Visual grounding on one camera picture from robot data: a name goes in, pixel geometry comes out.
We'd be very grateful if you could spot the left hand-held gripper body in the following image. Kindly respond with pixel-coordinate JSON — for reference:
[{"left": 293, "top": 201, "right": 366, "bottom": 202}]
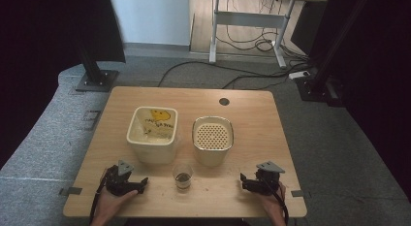
[{"left": 104, "top": 159, "right": 145, "bottom": 197}]

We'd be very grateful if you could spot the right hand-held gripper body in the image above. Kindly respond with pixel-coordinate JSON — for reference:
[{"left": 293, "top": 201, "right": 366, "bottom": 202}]
[{"left": 246, "top": 160, "right": 286, "bottom": 197}]

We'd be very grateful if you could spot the person's left hand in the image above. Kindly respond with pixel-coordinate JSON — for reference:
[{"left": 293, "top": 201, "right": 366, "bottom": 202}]
[{"left": 95, "top": 188, "right": 140, "bottom": 221}]

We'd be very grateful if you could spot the person's right hand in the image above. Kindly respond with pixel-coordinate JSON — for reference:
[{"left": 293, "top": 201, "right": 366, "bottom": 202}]
[{"left": 258, "top": 181, "right": 287, "bottom": 220}]

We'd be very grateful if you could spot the cream square bin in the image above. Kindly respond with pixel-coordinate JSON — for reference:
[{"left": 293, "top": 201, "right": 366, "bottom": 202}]
[{"left": 125, "top": 106, "right": 179, "bottom": 165}]

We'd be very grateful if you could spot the grey tape strip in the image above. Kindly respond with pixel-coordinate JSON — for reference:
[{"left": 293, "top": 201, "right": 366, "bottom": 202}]
[
  {"left": 290, "top": 189, "right": 312, "bottom": 199},
  {"left": 58, "top": 186, "right": 83, "bottom": 197}
]

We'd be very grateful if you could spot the cream bin with perforated insert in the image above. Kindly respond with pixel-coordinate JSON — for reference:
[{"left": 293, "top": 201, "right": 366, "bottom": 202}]
[{"left": 191, "top": 115, "right": 235, "bottom": 168}]

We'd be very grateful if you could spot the clear glass cup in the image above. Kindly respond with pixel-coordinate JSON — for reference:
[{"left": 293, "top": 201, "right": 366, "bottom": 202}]
[{"left": 172, "top": 164, "right": 195, "bottom": 192}]

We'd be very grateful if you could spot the clear bag with yellow print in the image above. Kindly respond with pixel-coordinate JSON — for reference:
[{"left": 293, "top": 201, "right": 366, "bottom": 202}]
[{"left": 129, "top": 108, "right": 177, "bottom": 144}]

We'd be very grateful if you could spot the grey tape floor marking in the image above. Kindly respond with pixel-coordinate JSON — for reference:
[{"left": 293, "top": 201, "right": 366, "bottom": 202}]
[{"left": 81, "top": 110, "right": 102, "bottom": 131}]

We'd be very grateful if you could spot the black metal stand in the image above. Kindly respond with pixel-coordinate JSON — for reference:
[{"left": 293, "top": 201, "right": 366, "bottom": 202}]
[
  {"left": 295, "top": 0, "right": 372, "bottom": 108},
  {"left": 75, "top": 38, "right": 120, "bottom": 93}
]

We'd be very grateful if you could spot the white power strip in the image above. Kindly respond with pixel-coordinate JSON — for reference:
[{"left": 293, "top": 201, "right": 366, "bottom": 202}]
[{"left": 288, "top": 70, "right": 311, "bottom": 81}]

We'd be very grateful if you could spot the dark curtain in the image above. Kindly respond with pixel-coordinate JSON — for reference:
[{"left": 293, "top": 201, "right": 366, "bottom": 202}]
[
  {"left": 290, "top": 0, "right": 411, "bottom": 203},
  {"left": 0, "top": 0, "right": 127, "bottom": 171}
]

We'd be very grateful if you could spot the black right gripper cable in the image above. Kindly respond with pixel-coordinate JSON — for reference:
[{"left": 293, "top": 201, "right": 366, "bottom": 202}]
[{"left": 267, "top": 182, "right": 290, "bottom": 226}]

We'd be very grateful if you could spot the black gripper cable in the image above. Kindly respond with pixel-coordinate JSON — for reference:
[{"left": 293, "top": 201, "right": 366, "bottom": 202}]
[
  {"left": 88, "top": 168, "right": 109, "bottom": 225},
  {"left": 267, "top": 182, "right": 290, "bottom": 226}
]

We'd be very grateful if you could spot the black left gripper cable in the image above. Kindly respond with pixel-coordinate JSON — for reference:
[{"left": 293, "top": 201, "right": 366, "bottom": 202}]
[{"left": 88, "top": 168, "right": 109, "bottom": 225}]

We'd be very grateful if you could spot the long black floor cable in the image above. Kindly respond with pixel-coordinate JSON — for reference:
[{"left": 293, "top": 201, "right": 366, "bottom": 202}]
[{"left": 157, "top": 59, "right": 312, "bottom": 90}]

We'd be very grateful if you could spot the tangle of black cables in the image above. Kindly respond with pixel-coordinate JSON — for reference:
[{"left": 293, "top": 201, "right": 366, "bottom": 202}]
[{"left": 215, "top": 0, "right": 312, "bottom": 64}]

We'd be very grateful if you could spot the white metal desk frame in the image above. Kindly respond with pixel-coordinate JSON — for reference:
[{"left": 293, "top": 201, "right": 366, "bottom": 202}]
[{"left": 206, "top": 0, "right": 330, "bottom": 71}]

